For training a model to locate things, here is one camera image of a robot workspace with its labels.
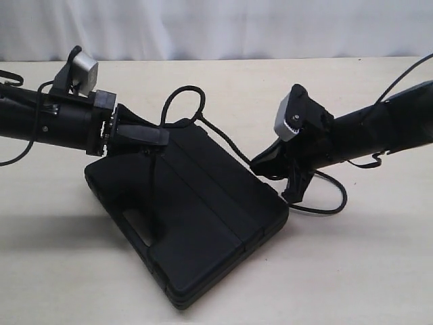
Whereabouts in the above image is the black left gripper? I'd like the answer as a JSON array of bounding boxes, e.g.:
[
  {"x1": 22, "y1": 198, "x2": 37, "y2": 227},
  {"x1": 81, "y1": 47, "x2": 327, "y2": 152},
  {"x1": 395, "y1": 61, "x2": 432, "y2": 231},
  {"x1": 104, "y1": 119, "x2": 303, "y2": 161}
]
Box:
[{"x1": 86, "y1": 90, "x2": 169, "y2": 156}]

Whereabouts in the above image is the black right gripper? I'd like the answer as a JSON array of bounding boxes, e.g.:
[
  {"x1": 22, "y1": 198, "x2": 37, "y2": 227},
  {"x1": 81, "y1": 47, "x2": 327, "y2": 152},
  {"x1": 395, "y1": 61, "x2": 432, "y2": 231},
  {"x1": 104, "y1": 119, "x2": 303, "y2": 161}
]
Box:
[{"x1": 250, "y1": 126, "x2": 335, "y2": 203}]

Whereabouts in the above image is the black braided rope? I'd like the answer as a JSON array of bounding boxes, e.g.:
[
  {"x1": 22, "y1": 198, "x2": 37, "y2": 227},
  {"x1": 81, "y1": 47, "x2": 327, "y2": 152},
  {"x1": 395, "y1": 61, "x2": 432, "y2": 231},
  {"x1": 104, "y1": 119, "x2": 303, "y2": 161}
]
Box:
[{"x1": 158, "y1": 85, "x2": 348, "y2": 216}]

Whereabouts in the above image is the black plastic carry case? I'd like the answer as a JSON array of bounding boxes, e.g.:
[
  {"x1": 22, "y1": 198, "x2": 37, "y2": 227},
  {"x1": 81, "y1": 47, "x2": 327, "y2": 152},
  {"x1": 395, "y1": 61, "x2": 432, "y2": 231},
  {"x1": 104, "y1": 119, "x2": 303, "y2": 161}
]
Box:
[{"x1": 84, "y1": 125, "x2": 288, "y2": 309}]

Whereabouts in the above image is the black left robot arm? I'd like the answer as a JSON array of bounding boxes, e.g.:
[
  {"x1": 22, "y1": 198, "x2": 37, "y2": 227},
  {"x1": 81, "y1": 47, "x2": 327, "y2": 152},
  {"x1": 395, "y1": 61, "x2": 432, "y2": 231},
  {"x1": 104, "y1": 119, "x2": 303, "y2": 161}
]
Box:
[{"x1": 1, "y1": 85, "x2": 169, "y2": 156}]

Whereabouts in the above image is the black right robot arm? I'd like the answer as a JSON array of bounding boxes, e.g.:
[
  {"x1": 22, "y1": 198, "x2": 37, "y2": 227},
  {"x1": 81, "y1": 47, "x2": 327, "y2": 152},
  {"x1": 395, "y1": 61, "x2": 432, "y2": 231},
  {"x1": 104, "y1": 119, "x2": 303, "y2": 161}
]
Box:
[{"x1": 250, "y1": 81, "x2": 432, "y2": 203}]

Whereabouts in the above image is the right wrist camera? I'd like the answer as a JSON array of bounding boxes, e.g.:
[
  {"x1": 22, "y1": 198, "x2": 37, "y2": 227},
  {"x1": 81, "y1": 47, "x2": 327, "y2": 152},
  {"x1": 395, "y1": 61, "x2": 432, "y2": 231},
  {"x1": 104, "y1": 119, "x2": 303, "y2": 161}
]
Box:
[{"x1": 273, "y1": 83, "x2": 335, "y2": 142}]

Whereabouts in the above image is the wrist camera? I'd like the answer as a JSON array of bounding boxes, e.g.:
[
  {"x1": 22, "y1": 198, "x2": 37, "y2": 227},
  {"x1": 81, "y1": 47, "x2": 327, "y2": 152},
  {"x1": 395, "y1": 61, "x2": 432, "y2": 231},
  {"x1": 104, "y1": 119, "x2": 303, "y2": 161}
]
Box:
[
  {"x1": 50, "y1": 45, "x2": 99, "y2": 96},
  {"x1": 273, "y1": 83, "x2": 335, "y2": 142}
]

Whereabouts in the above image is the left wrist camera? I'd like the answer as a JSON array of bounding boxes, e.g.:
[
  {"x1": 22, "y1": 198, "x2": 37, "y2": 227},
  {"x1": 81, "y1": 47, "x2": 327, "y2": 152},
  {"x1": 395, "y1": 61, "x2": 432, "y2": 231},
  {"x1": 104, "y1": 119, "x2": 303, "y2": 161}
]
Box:
[{"x1": 50, "y1": 45, "x2": 99, "y2": 96}]

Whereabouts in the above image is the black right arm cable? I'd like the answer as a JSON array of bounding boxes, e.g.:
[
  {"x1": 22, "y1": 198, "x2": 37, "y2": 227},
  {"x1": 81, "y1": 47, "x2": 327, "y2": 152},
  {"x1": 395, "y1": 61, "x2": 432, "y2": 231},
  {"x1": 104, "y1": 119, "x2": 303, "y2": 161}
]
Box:
[{"x1": 348, "y1": 50, "x2": 433, "y2": 169}]

